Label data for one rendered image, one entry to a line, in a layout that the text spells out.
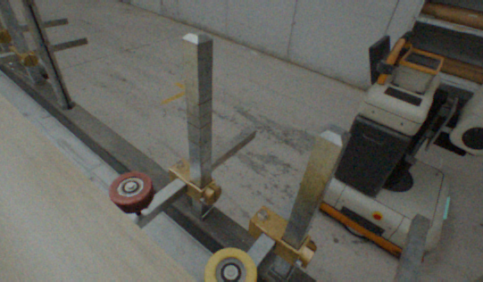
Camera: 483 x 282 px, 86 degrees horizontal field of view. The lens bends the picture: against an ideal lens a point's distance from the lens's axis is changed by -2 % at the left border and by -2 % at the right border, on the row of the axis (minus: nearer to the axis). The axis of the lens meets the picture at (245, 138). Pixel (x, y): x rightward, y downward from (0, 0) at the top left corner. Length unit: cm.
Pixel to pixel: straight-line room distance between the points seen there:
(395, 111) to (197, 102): 92
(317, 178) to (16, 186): 54
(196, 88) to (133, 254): 28
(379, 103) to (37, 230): 116
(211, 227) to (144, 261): 29
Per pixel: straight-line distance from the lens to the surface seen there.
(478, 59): 302
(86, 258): 50
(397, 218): 152
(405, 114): 123
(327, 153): 36
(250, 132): 81
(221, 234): 71
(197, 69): 44
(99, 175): 101
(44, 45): 113
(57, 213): 57
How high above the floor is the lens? 131
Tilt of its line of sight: 39 degrees down
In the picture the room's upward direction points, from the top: 7 degrees clockwise
